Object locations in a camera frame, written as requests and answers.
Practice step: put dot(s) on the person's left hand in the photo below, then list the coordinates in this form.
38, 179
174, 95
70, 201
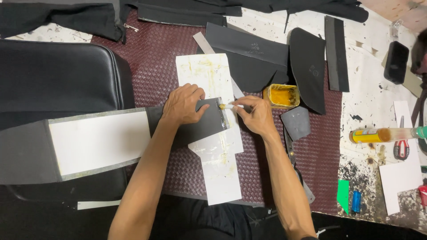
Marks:
181, 105

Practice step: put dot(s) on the person's right hand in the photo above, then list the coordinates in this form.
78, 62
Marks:
257, 115

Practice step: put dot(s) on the glue brush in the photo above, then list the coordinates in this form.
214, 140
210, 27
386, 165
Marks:
230, 106

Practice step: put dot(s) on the grey leather panel with white lining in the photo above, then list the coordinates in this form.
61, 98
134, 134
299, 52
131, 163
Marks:
100, 143

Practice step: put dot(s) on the yellow glue tin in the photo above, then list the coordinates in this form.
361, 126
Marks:
282, 96

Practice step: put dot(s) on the small grey leather piece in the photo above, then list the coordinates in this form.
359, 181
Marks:
296, 122

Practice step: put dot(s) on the glue-stained white paper sheet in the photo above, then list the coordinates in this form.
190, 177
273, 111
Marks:
215, 133

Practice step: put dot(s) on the maroon woven mat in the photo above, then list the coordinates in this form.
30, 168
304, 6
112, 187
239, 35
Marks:
160, 66

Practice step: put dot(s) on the black scissors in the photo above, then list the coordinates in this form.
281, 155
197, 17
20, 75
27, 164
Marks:
293, 156

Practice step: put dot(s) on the grey metal ruler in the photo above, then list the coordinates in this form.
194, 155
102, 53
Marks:
213, 56

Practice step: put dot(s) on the black leather piece with notch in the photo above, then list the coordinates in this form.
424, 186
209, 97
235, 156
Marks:
247, 56

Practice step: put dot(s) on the black curved leather piece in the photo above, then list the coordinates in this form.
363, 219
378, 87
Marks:
308, 66

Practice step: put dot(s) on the safety pin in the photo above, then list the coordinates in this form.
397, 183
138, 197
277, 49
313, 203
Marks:
130, 27

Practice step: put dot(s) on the black fabric pile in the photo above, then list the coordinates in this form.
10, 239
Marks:
166, 11

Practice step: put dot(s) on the black and grey leather strip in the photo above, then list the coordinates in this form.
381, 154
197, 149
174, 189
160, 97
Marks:
337, 53

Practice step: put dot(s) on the person's black trousers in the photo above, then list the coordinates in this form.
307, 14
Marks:
206, 220

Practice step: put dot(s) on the green plastic scraper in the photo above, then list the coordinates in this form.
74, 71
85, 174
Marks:
343, 195

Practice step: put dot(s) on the yellow glue bottle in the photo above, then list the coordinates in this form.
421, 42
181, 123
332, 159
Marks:
383, 134

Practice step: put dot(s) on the black leather bag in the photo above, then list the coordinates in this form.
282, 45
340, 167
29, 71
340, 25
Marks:
56, 76

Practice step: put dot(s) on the white paper strip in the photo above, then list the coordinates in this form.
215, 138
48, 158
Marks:
98, 204

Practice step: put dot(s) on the blue lighter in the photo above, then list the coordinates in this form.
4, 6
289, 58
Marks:
356, 201

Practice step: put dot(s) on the black rectangular box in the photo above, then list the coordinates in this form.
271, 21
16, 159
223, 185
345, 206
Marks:
396, 61

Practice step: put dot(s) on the white paper pattern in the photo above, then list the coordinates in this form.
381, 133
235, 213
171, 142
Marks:
400, 166

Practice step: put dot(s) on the red object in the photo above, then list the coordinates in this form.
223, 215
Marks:
423, 195

